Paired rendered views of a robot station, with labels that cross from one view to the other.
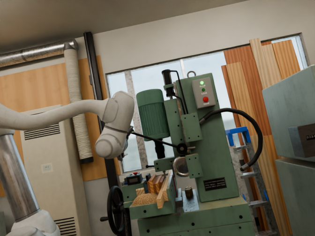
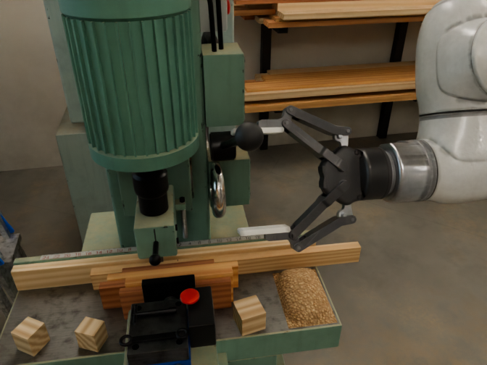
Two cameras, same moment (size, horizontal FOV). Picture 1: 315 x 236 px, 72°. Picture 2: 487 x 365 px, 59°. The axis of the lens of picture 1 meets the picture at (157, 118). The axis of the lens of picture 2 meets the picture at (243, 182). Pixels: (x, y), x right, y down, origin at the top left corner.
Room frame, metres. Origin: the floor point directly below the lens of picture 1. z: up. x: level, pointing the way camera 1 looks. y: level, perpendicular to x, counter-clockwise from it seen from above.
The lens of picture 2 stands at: (1.38, 0.68, 1.52)
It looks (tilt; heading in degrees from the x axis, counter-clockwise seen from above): 32 degrees down; 256
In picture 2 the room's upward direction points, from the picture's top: straight up
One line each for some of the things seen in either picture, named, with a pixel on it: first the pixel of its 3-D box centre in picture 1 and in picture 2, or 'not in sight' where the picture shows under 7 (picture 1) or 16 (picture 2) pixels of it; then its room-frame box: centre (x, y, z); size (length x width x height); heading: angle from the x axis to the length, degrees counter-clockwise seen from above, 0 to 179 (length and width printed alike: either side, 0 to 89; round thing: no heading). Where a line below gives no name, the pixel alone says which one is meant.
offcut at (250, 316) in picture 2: (140, 192); (248, 315); (1.24, 0.17, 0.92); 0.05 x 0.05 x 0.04; 7
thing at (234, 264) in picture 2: (160, 183); (175, 280); (1.36, 0.06, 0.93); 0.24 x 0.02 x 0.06; 174
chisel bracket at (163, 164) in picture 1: (166, 165); (158, 222); (1.37, 0.00, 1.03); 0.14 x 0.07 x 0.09; 84
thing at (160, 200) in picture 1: (164, 188); (230, 264); (1.24, 0.04, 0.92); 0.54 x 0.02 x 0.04; 174
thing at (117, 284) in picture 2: (157, 183); (167, 288); (1.37, 0.08, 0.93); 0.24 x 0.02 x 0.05; 174
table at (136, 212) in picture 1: (150, 194); (174, 331); (1.37, 0.13, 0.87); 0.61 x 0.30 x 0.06; 174
